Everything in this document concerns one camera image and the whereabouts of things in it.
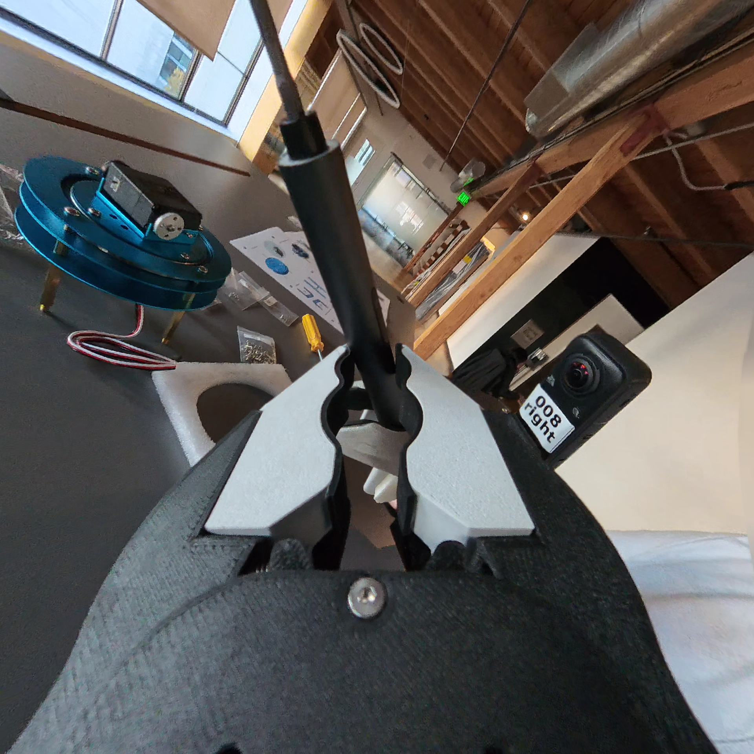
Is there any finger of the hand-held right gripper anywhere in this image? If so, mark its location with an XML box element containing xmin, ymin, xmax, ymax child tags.
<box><xmin>362</xmin><ymin>467</ymin><xmax>401</xmax><ymax>504</ymax></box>
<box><xmin>337</xmin><ymin>409</ymin><xmax>408</xmax><ymax>472</ymax></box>

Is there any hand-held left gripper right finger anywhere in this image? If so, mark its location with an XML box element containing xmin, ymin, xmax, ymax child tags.
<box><xmin>392</xmin><ymin>343</ymin><xmax>537</xmax><ymax>571</ymax></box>

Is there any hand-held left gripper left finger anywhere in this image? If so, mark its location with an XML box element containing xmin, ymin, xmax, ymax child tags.
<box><xmin>203</xmin><ymin>346</ymin><xmax>356</xmax><ymax>571</ymax></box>

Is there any white foam sheet with hole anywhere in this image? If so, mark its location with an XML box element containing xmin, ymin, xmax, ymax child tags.
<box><xmin>152</xmin><ymin>361</ymin><xmax>292</xmax><ymax>467</ymax></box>

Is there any black screwdriver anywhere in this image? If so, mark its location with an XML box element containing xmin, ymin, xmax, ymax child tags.
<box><xmin>247</xmin><ymin>0</ymin><xmax>422</xmax><ymax>431</ymax></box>

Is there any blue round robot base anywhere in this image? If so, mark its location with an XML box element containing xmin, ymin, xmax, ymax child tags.
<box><xmin>15</xmin><ymin>154</ymin><xmax>232</xmax><ymax>347</ymax></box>

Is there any clear bag of screws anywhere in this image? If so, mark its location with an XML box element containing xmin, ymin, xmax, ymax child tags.
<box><xmin>237</xmin><ymin>326</ymin><xmax>278</xmax><ymax>363</ymax></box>

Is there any clear bag of small parts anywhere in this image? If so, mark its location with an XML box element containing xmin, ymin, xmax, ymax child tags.
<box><xmin>253</xmin><ymin>289</ymin><xmax>299</xmax><ymax>326</ymax></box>
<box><xmin>221</xmin><ymin>270</ymin><xmax>266</xmax><ymax>310</ymax></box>

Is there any slanted wooden beam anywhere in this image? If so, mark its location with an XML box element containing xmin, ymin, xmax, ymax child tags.
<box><xmin>412</xmin><ymin>109</ymin><xmax>669</xmax><ymax>361</ymax></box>

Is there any printed instruction sheet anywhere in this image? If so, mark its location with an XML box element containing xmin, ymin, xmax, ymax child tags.
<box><xmin>230</xmin><ymin>229</ymin><xmax>391</xmax><ymax>337</ymax></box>

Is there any person's white shirt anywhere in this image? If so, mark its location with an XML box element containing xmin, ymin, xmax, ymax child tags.
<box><xmin>556</xmin><ymin>253</ymin><xmax>754</xmax><ymax>754</ymax></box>

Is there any clear plastic wrap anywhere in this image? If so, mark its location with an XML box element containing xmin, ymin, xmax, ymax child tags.
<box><xmin>0</xmin><ymin>164</ymin><xmax>27</xmax><ymax>243</ymax></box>

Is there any large window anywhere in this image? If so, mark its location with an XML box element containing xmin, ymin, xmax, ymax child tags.
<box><xmin>0</xmin><ymin>0</ymin><xmax>266</xmax><ymax>124</ymax></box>

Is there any tan window shade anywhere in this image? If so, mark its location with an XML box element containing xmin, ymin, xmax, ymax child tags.
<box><xmin>138</xmin><ymin>0</ymin><xmax>236</xmax><ymax>60</ymax></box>

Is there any red white servo cable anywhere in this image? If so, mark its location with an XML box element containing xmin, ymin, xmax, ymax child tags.
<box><xmin>66</xmin><ymin>303</ymin><xmax>178</xmax><ymax>371</ymax></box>

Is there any silver ventilation duct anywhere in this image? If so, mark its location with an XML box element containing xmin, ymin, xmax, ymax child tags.
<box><xmin>524</xmin><ymin>0</ymin><xmax>754</xmax><ymax>139</ymax></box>

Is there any white ring ceiling lamp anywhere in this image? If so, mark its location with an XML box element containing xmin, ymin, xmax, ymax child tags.
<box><xmin>337</xmin><ymin>29</ymin><xmax>401</xmax><ymax>110</ymax></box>
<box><xmin>359</xmin><ymin>22</ymin><xmax>405</xmax><ymax>76</ymax></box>

